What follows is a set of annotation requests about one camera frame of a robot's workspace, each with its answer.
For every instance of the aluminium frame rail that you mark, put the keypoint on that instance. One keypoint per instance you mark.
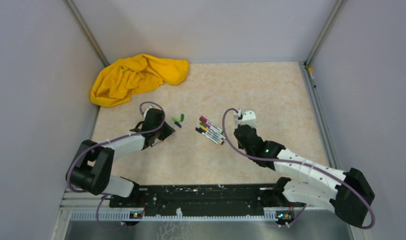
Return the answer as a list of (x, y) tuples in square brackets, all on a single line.
[(94, 206)]

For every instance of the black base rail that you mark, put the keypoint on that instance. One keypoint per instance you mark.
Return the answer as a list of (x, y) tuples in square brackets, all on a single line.
[(206, 200)]

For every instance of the yellow cloth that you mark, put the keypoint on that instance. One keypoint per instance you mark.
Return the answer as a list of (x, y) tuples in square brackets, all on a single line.
[(117, 83)]

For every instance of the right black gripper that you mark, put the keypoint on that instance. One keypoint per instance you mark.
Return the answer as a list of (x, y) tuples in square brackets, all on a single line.
[(240, 146)]

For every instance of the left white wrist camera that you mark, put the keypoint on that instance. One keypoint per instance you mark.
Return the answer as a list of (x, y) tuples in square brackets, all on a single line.
[(147, 110)]

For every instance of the navy pen cap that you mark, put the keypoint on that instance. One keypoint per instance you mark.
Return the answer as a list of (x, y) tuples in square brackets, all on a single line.
[(178, 124)]

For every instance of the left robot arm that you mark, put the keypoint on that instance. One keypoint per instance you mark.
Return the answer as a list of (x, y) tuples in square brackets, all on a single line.
[(91, 169)]

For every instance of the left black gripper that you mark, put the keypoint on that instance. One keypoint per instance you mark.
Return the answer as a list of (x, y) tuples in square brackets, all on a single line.
[(169, 130)]

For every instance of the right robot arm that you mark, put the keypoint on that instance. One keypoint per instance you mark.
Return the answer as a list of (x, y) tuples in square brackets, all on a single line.
[(322, 185)]

